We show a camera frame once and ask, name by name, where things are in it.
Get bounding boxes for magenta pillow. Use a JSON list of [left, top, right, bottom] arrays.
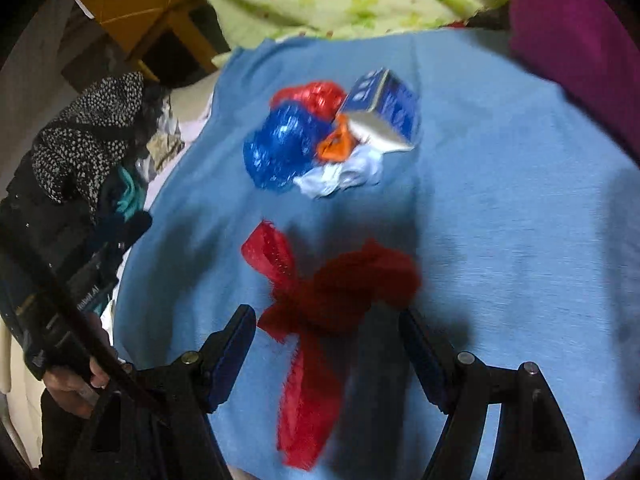
[[510, 0, 639, 156]]

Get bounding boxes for teal garment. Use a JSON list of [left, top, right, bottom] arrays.
[[115, 166, 145, 221]]

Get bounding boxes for red foil wrapper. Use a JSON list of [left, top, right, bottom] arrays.
[[269, 80, 346, 122]]

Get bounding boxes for blue towel blanket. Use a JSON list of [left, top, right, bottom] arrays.
[[114, 28, 639, 479]]

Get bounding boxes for blue foil wrapper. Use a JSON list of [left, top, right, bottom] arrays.
[[243, 101, 332, 192]]

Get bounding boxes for black white dotted garment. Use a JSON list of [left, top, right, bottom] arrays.
[[32, 73, 144, 209]]

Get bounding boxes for blue and white carton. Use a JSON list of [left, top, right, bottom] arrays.
[[340, 68, 420, 154]]

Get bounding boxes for black jacket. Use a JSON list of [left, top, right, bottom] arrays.
[[0, 154, 154, 340]]

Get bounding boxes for white tissue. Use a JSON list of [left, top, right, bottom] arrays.
[[293, 144, 383, 198]]

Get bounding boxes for person's left hand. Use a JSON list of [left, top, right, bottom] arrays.
[[41, 312, 120, 420]]

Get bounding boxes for orange wrapper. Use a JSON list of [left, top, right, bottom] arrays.
[[316, 114, 358, 164]]

